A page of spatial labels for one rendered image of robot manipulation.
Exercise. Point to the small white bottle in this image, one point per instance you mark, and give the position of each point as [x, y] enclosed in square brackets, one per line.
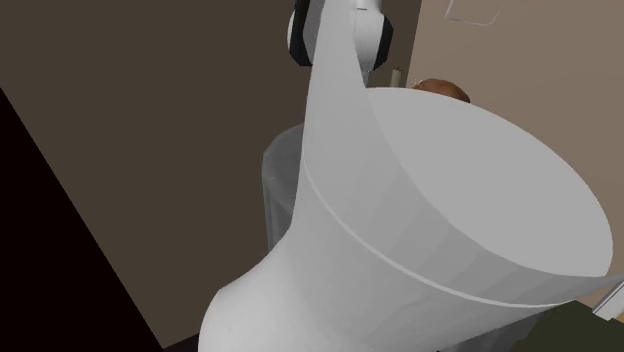
[396, 79]

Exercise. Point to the brown round object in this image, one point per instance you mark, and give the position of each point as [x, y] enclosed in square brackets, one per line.
[443, 90]

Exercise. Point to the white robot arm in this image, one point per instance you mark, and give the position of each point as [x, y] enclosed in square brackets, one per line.
[390, 234]

